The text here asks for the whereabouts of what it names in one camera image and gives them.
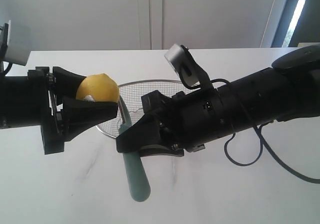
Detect yellow lemon with sticker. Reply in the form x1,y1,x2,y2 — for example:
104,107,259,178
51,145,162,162
75,73,120,103

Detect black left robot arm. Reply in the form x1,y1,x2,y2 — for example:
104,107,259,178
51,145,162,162
0,66,118,155

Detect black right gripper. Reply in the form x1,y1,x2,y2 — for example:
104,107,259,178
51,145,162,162
116,88,220,157

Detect white cabinet doors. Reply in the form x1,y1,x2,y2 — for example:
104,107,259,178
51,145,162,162
0,0,286,51

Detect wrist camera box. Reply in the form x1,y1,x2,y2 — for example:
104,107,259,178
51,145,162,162
0,20,32,66
165,44,211,89

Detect dark window frame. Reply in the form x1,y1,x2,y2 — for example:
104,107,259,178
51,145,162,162
271,0,320,47

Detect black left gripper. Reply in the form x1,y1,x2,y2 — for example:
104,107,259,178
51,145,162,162
27,66,118,155

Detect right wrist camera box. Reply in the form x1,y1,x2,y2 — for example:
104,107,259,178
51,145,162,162
165,44,211,89

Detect metal wire mesh basket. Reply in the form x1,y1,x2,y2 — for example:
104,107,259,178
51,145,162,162
97,79,191,139

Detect teal handled peeler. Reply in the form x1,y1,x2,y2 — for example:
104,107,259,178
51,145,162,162
118,97,151,202

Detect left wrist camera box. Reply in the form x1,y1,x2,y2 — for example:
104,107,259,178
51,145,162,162
0,20,32,66

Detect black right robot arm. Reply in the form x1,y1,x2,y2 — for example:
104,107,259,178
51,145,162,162
116,45,320,157

